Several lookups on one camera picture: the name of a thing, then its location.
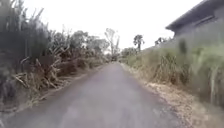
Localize row of trees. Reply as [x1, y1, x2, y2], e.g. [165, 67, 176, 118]
[49, 27, 168, 62]

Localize grey asphalt path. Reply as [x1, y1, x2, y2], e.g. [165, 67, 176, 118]
[3, 62, 185, 128]

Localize pile of cut dry flax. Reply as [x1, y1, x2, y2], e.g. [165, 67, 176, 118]
[11, 46, 108, 93]

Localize grassy bank with flax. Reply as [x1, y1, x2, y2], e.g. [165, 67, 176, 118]
[119, 37, 224, 108]

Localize verge of dry fallen leaves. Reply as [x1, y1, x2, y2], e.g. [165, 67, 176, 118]
[0, 64, 108, 128]
[120, 63, 224, 128]

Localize tall flax plants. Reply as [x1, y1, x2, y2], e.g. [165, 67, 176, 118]
[0, 0, 54, 104]

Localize grey building with dark roof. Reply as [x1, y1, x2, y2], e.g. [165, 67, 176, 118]
[165, 0, 224, 44]

